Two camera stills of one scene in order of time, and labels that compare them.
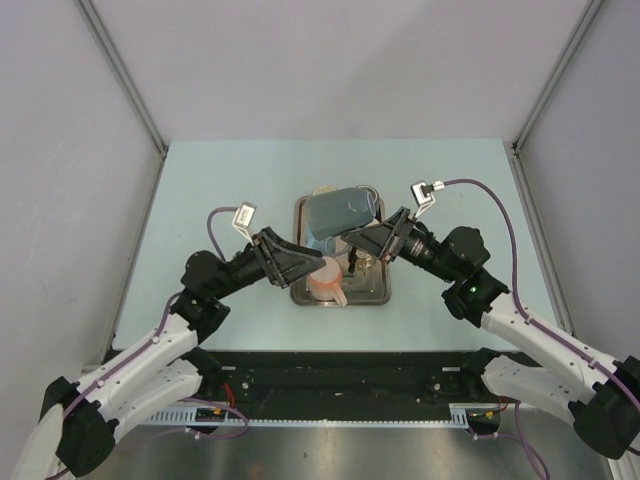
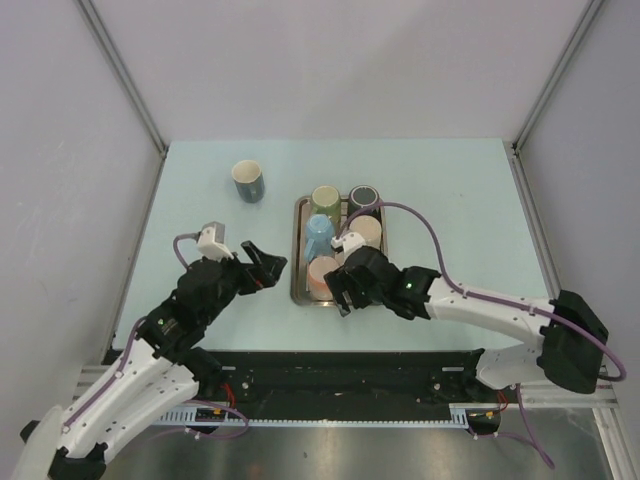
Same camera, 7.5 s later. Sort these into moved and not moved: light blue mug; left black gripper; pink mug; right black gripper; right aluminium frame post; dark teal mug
Moved: dark teal mug; right black gripper; left black gripper
Not moved: light blue mug; pink mug; right aluminium frame post
